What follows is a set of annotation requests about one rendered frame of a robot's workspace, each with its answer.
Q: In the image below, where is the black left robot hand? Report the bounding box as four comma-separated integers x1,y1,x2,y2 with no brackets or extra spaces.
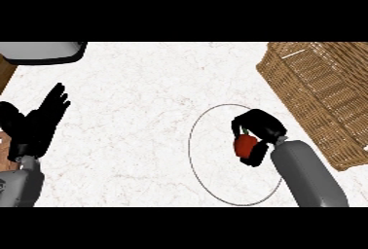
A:
0,82,72,162

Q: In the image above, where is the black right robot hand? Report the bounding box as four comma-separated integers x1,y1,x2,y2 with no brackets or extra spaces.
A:
230,108,289,168

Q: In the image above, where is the red bell pepper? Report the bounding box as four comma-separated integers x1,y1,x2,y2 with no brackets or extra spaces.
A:
233,127,260,160

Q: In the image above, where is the white round placemat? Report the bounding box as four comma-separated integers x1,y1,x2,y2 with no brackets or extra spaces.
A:
186,103,285,206

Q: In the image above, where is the brown wicker basket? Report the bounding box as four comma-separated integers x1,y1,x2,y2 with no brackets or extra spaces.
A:
254,41,368,172

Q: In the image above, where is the brown wooden cabinet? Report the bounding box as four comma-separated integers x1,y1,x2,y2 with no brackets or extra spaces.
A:
0,54,20,172

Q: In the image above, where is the grey appliance with dark rim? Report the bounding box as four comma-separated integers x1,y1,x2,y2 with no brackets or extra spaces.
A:
0,41,88,66

